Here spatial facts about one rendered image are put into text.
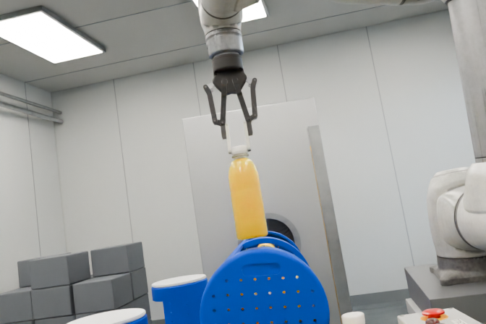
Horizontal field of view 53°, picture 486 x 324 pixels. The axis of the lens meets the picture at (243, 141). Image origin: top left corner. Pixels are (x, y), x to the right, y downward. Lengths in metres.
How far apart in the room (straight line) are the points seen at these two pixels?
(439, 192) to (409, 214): 4.89
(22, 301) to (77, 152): 2.64
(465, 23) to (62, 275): 4.15
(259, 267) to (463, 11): 0.72
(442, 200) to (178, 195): 5.34
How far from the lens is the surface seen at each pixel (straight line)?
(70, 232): 7.07
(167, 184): 6.50
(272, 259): 1.11
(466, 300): 1.24
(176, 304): 2.46
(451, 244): 1.33
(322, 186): 2.49
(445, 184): 1.32
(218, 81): 1.19
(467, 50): 1.20
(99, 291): 4.64
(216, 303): 1.13
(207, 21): 1.20
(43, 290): 4.90
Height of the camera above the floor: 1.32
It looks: 8 degrees up
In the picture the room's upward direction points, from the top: 9 degrees counter-clockwise
